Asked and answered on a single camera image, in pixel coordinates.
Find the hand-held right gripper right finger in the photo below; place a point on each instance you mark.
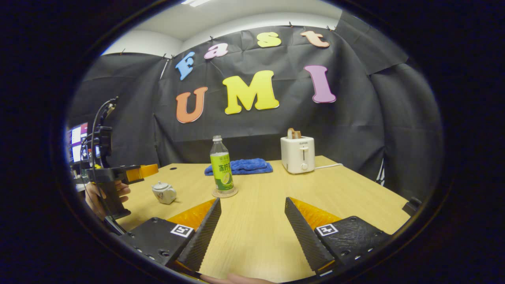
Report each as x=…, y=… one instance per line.
x=303, y=234

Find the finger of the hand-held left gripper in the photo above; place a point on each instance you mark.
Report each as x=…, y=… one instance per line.
x=144, y=170

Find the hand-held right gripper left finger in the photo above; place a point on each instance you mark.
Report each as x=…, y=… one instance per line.
x=203, y=234

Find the white teacup lid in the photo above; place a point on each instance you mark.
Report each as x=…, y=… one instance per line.
x=159, y=185

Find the white ceramic teacup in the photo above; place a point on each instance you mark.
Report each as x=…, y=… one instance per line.
x=165, y=195

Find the round brown coaster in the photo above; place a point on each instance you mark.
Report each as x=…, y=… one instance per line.
x=225, y=194

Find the green label water bottle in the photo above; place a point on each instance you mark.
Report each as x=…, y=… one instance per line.
x=221, y=171

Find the computer monitor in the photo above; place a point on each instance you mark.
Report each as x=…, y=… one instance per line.
x=77, y=142

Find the white toaster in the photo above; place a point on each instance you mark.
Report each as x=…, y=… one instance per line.
x=298, y=156

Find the blue towel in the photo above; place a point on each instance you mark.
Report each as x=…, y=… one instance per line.
x=244, y=165

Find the toasted bread slice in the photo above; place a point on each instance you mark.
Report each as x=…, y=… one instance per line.
x=294, y=133

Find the small black object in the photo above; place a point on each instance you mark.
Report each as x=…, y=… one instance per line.
x=412, y=206

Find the black backdrop cloth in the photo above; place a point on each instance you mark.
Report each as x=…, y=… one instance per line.
x=355, y=118

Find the ceiling light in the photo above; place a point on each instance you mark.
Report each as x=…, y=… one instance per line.
x=195, y=2

